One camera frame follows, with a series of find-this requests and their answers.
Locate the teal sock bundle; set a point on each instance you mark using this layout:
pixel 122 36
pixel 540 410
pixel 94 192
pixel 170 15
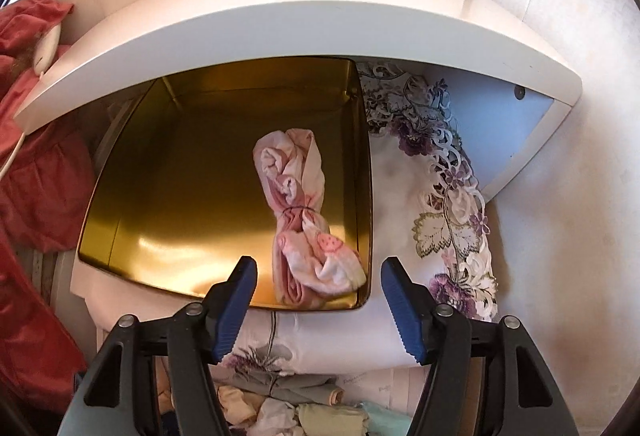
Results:
pixel 387 423

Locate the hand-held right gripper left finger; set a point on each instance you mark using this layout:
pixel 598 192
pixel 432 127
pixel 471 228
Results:
pixel 232 311

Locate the grey-green sock bundle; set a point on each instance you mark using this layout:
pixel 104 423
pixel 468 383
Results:
pixel 285 386

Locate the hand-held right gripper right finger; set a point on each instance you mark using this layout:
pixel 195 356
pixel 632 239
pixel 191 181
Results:
pixel 402 311

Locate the light green sock bundle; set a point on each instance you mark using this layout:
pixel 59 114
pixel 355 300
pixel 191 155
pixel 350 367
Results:
pixel 330 421

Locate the pink white sock bundle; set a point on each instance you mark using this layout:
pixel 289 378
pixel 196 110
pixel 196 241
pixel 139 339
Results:
pixel 295 216

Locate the red garment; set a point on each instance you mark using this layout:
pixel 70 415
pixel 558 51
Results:
pixel 45 176

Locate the gold metal tin box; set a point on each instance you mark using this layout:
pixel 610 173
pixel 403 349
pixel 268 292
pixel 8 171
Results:
pixel 200 166

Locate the cream sock bundle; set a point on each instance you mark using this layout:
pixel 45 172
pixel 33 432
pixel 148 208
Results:
pixel 237 406

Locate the white shelf unit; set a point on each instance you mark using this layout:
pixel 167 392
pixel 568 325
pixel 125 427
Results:
pixel 300 16

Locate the white embroidered floral cloth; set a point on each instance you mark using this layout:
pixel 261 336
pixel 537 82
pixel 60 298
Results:
pixel 405 196

